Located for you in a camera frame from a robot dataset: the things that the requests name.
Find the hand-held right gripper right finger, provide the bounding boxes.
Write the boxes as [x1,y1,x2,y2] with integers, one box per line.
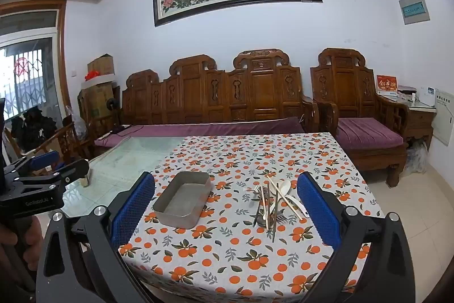
[297,172,415,303]

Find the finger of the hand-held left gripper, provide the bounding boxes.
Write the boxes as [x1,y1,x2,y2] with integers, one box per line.
[14,158,90,187]
[6,151,61,177]

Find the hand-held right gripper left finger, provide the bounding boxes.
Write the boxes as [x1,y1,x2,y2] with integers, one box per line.
[35,171,157,303]

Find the white plastic spoon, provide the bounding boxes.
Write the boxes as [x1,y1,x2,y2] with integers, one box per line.
[284,196,309,218]
[270,180,293,215]

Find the metal fork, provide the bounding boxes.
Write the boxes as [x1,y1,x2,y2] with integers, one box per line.
[276,193,289,230]

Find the light wooden chopstick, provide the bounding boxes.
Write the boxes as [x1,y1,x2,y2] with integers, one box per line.
[260,186,269,230]
[267,176,307,218]

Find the dark wooden chopstick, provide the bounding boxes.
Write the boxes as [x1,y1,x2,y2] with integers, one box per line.
[270,182,277,243]

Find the rectangular metal tray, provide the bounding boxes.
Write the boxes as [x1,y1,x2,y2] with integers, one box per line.
[152,171,213,230]

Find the person's left hand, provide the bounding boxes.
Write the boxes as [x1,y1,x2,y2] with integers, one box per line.
[0,217,45,276]

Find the wooden chair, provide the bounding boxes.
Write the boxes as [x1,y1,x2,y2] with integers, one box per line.
[35,122,93,169]

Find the dark cloth pile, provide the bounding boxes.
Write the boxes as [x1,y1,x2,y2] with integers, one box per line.
[10,106,58,145]

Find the clear plastic bag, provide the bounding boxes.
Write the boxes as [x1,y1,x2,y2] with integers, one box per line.
[64,106,88,144]

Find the white flat box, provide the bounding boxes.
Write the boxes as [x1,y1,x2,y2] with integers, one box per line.
[81,73,117,91]

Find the window with metal grate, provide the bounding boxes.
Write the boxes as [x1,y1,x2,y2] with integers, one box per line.
[0,0,70,121]

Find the purple armchair cushion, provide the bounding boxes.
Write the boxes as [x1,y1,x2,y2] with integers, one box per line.
[335,117,407,151]

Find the orange fruit print tablecloth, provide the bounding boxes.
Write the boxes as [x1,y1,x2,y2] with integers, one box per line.
[119,133,385,303]

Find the purple sofa cushion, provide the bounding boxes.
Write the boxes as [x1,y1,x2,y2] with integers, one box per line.
[94,117,306,148]

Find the small cardboard box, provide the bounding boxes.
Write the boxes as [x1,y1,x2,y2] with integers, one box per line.
[87,55,115,76]

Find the plastic bags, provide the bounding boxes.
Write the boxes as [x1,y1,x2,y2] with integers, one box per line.
[403,140,430,176]

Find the carved wooden armchair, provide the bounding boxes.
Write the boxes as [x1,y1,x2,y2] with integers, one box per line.
[310,47,410,188]

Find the wooden side table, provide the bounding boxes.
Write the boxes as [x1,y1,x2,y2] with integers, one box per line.
[404,100,438,152]

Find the carved wooden sofa bench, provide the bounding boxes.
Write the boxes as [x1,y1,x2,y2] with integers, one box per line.
[119,48,320,135]

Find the red gift box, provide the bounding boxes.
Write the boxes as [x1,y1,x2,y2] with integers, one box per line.
[376,75,398,95]

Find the grey electrical panel box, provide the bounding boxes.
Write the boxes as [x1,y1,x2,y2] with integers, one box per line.
[398,0,431,25]

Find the white wall panel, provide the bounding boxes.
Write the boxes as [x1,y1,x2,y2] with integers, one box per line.
[433,88,454,147]

